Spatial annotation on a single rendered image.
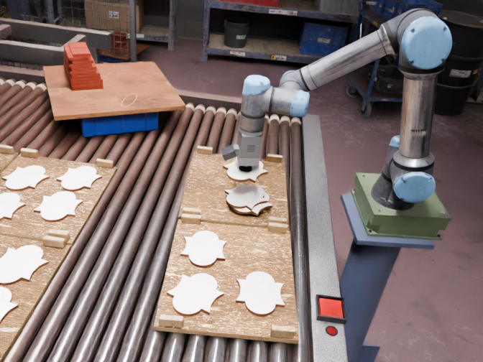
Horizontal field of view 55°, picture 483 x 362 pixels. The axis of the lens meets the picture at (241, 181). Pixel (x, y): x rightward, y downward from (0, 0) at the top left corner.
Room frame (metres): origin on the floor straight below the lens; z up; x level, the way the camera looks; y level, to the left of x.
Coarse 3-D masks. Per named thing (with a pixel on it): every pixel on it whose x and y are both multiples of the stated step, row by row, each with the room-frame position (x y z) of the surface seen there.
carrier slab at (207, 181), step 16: (192, 160) 1.48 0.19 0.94; (208, 160) 1.50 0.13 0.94; (192, 176) 1.38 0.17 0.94; (208, 176) 1.39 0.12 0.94; (224, 176) 1.40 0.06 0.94; (272, 176) 1.45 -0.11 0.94; (192, 192) 1.28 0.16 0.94; (208, 192) 1.29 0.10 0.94; (224, 192) 1.30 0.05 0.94; (272, 192) 1.34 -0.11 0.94; (208, 208) 1.20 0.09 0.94; (224, 208) 1.21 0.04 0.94; (272, 208) 1.25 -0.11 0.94; (240, 224) 1.15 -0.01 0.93; (256, 224) 1.15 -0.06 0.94; (288, 224) 1.18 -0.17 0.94
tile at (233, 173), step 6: (234, 162) 1.31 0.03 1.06; (228, 168) 1.27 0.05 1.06; (234, 168) 1.27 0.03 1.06; (252, 168) 1.28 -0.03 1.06; (258, 168) 1.29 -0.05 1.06; (228, 174) 1.23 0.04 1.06; (234, 174) 1.24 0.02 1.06; (240, 174) 1.24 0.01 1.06; (246, 174) 1.25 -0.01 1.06; (252, 174) 1.25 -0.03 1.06; (258, 174) 1.25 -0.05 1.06; (264, 174) 1.27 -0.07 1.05; (234, 180) 1.21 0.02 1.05; (240, 180) 1.21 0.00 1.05; (246, 180) 1.22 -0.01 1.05; (252, 180) 1.22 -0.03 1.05
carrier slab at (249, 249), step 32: (192, 224) 1.11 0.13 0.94; (224, 224) 1.13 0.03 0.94; (224, 256) 0.99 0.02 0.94; (256, 256) 1.01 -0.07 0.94; (288, 256) 1.02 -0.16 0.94; (224, 288) 0.87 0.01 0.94; (288, 288) 0.90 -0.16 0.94; (192, 320) 0.75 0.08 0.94; (224, 320) 0.77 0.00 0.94; (256, 320) 0.78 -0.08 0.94; (288, 320) 0.79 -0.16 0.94
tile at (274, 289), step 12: (252, 276) 0.92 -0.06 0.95; (264, 276) 0.92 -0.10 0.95; (240, 288) 0.87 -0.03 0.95; (252, 288) 0.87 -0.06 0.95; (264, 288) 0.88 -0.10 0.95; (276, 288) 0.88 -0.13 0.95; (240, 300) 0.83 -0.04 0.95; (252, 300) 0.83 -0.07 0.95; (264, 300) 0.84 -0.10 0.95; (276, 300) 0.84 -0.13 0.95; (252, 312) 0.80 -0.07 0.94; (264, 312) 0.80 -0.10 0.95
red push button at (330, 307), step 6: (324, 300) 0.88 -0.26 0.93; (330, 300) 0.88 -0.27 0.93; (336, 300) 0.88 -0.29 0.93; (324, 306) 0.86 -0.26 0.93; (330, 306) 0.86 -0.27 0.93; (336, 306) 0.86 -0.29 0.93; (324, 312) 0.84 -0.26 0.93; (330, 312) 0.84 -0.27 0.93; (336, 312) 0.84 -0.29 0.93; (342, 312) 0.85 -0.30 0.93
